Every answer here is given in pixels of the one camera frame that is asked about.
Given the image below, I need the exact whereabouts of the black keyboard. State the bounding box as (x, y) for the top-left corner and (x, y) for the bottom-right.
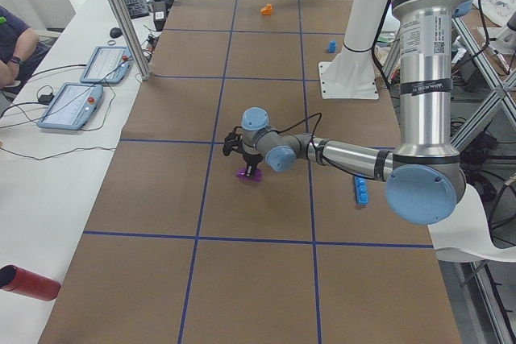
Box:
(123, 0), (149, 19)

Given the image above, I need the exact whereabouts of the small blue block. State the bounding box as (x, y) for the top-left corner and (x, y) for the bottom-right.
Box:
(327, 40), (337, 53)

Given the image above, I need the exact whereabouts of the orange trapezoid block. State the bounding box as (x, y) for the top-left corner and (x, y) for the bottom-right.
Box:
(260, 3), (273, 16)

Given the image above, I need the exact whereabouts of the red cylinder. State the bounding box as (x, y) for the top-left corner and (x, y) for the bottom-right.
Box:
(1, 265), (61, 301)

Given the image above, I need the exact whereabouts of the aluminium frame post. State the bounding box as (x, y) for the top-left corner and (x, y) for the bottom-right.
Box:
(108, 0), (151, 81)

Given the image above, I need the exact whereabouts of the white paper sheet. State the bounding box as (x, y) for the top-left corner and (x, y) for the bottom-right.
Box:
(428, 184), (515, 263)

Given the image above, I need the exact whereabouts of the long blue brick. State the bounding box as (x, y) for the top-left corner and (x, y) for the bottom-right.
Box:
(353, 176), (369, 206)

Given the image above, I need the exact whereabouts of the far teach pendant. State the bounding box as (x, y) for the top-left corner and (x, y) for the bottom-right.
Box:
(80, 46), (132, 84)

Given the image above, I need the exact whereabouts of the near teach pendant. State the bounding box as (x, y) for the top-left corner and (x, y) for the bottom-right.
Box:
(37, 83), (103, 131)

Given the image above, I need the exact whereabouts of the teach pendant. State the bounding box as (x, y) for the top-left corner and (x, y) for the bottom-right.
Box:
(37, 83), (103, 131)
(80, 46), (132, 84)

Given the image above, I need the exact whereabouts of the black computer mouse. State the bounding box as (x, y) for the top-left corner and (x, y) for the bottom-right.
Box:
(109, 27), (123, 39)

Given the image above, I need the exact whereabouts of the purple trapezoid block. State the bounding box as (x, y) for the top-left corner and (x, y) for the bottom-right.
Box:
(235, 168), (263, 182)

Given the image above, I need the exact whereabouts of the seated person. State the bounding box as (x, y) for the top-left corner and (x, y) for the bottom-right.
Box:
(1, 6), (50, 99)

